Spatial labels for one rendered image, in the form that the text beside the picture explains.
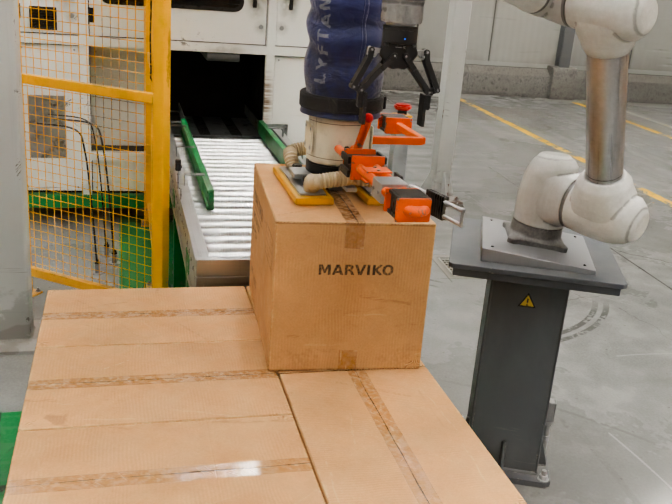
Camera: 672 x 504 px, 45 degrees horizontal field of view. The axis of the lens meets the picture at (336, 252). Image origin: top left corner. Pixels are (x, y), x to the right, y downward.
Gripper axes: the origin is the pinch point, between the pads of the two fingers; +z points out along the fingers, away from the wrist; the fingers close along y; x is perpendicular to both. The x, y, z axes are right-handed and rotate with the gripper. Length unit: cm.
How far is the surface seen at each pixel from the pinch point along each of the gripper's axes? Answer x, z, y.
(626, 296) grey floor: -182, 121, -198
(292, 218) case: -13.6, 27.1, 18.2
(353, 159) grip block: -12.4, 12.0, 4.5
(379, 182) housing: 6.4, 12.7, 3.4
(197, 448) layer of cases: 21, 67, 43
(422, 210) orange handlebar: 24.1, 13.7, -0.5
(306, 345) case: -11, 60, 13
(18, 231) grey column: -146, 74, 99
